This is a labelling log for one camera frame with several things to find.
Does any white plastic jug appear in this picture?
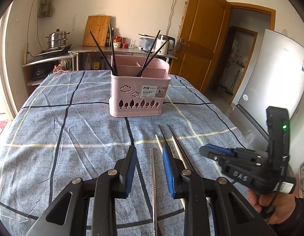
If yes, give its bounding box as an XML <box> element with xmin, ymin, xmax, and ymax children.
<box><xmin>84</xmin><ymin>53</ymin><xmax>92</xmax><ymax>70</ymax></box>

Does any beige wooden chopstick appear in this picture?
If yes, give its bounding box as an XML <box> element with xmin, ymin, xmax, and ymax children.
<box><xmin>155</xmin><ymin>134</ymin><xmax>163</xmax><ymax>154</ymax></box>
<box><xmin>172</xmin><ymin>136</ymin><xmax>189</xmax><ymax>169</ymax></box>

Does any person's right hand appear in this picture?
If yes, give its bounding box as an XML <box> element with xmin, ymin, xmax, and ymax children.
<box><xmin>247</xmin><ymin>189</ymin><xmax>296</xmax><ymax>224</ymax></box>

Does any hanging green bag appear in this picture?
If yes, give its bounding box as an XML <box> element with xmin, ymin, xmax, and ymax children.
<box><xmin>38</xmin><ymin>0</ymin><xmax>54</xmax><ymax>18</ymax></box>

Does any black chopstick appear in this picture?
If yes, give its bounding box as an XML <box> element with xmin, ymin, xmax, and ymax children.
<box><xmin>137</xmin><ymin>30</ymin><xmax>160</xmax><ymax>77</ymax></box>
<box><xmin>143</xmin><ymin>41</ymin><xmax>168</xmax><ymax>72</ymax></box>
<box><xmin>89</xmin><ymin>31</ymin><xmax>117</xmax><ymax>76</ymax></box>
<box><xmin>167</xmin><ymin>125</ymin><xmax>195</xmax><ymax>171</ymax></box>
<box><xmin>109</xmin><ymin>24</ymin><xmax>118</xmax><ymax>76</ymax></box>
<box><xmin>159</xmin><ymin>125</ymin><xmax>168</xmax><ymax>146</ymax></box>

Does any blue plaid tablecloth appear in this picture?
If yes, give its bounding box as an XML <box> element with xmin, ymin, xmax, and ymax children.
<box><xmin>0</xmin><ymin>70</ymin><xmax>249</xmax><ymax>235</ymax></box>

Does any clear plastic container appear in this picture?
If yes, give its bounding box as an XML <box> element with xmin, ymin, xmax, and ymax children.
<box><xmin>138</xmin><ymin>34</ymin><xmax>156</xmax><ymax>53</ymax></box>

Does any wooden cutting board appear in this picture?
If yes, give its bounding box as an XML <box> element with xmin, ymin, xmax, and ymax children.
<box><xmin>82</xmin><ymin>15</ymin><xmax>112</xmax><ymax>46</ymax></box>

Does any pink plastic utensil basket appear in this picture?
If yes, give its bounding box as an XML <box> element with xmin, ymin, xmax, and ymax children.
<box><xmin>109</xmin><ymin>55</ymin><xmax>171</xmax><ymax>117</ymax></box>

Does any metal kitchen shelf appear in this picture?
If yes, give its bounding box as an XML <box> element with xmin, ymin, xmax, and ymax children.
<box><xmin>21</xmin><ymin>45</ymin><xmax>179</xmax><ymax>97</ymax></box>

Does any silver metal chopstick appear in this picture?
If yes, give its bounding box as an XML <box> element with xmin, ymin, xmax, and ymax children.
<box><xmin>151</xmin><ymin>150</ymin><xmax>158</xmax><ymax>236</ymax></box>

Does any pink woven basket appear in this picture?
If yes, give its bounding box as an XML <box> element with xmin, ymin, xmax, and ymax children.
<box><xmin>52</xmin><ymin>59</ymin><xmax>73</xmax><ymax>74</ymax></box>

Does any dark sauce bottle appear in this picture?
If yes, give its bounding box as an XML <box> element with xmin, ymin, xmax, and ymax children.
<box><xmin>105</xmin><ymin>27</ymin><xmax>114</xmax><ymax>47</ymax></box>

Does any red lidded jar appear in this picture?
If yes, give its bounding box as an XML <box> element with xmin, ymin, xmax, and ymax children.
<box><xmin>113</xmin><ymin>36</ymin><xmax>122</xmax><ymax>48</ymax></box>

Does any white electric kettle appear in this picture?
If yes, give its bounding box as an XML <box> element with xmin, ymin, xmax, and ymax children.
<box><xmin>155</xmin><ymin>35</ymin><xmax>175</xmax><ymax>54</ymax></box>

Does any stainless steel steamer pot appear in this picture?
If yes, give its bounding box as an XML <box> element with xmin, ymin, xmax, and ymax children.
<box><xmin>47</xmin><ymin>29</ymin><xmax>70</xmax><ymax>49</ymax></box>

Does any induction cooktop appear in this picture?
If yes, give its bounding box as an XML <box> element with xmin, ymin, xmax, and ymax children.
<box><xmin>38</xmin><ymin>44</ymin><xmax>72</xmax><ymax>57</ymax></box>

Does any silver refrigerator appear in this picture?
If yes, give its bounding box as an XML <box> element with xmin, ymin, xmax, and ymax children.
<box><xmin>230</xmin><ymin>29</ymin><xmax>304</xmax><ymax>149</ymax></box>

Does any brown wooden door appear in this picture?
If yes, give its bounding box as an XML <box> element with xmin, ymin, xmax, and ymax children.
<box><xmin>170</xmin><ymin>0</ymin><xmax>231</xmax><ymax>93</ymax></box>

